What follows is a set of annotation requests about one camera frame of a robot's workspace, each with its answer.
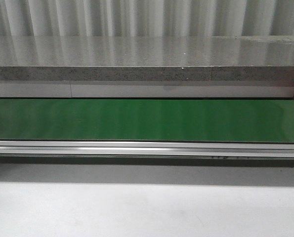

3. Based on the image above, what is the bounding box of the green conveyor belt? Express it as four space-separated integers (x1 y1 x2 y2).
0 99 294 143

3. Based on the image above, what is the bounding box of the grey speckled stone counter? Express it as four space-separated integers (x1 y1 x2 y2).
0 36 294 82

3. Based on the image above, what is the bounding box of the white panel under counter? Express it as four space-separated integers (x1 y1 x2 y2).
0 81 294 98

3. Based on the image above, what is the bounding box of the white pleated curtain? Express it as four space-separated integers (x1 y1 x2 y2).
0 0 294 37

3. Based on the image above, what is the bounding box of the aluminium conveyor frame rail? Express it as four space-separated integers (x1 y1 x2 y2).
0 140 294 158

